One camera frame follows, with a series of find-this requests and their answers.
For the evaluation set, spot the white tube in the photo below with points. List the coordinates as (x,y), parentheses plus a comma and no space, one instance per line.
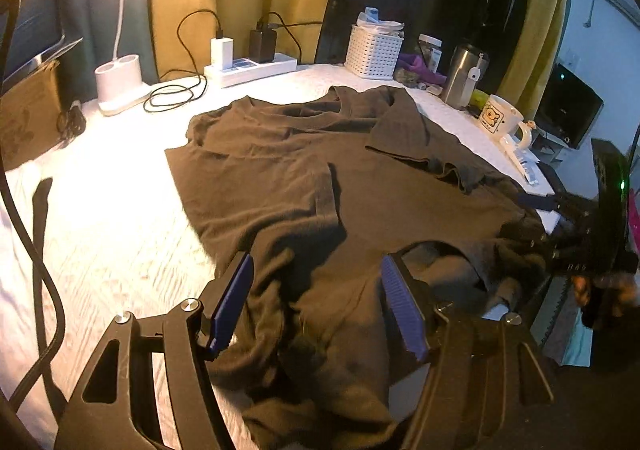
(522,163)

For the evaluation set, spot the white desk lamp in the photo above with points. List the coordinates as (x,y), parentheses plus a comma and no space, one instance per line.
(120,80)

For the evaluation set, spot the white charger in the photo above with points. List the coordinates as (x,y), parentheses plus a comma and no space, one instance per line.
(221,53)

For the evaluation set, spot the grey crumpled object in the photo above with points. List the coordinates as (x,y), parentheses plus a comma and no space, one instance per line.
(406,76)

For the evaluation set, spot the purple cloth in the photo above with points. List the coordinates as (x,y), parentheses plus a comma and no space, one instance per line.
(422,68)

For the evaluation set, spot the brown t-shirt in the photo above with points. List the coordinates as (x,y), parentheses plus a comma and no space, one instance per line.
(300,180)

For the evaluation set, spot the person's right hand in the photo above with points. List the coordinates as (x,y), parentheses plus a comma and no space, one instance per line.
(581,290)

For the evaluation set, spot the clear jar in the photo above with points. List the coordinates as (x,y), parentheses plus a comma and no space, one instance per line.
(431,50)

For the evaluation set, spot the yellow green object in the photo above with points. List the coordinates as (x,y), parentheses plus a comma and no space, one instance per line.
(478,99)

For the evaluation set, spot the black charger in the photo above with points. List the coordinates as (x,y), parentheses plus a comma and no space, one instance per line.
(261,44)

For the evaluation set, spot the black monitor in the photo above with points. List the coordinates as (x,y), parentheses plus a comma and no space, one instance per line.
(570,105)

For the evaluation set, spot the blue white packet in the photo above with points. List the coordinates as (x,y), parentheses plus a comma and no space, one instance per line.
(372,18)

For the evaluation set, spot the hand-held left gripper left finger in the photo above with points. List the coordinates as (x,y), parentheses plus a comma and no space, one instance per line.
(232,300)

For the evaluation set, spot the tablet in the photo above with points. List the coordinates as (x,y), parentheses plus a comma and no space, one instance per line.
(45,58)

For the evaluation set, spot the dark green curtain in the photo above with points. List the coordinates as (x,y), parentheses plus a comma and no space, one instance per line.
(100,5)

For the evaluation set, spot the cardboard box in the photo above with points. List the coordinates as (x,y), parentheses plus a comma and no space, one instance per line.
(27,115)

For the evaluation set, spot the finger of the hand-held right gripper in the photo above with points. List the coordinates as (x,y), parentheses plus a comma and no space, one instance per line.
(537,237)
(540,202)

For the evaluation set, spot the white plastic basket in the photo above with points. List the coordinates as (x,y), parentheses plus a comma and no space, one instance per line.
(375,53)

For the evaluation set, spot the white power strip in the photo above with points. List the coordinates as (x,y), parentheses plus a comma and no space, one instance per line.
(260,70)

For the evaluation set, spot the white textured bedspread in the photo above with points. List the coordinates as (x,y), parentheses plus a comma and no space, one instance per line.
(125,210)

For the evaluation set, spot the steel tumbler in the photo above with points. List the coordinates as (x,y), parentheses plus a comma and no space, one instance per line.
(462,75)

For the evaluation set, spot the white printed mug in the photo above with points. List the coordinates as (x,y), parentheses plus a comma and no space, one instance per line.
(497,118)

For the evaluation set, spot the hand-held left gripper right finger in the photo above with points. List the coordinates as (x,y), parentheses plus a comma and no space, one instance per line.
(402,310)

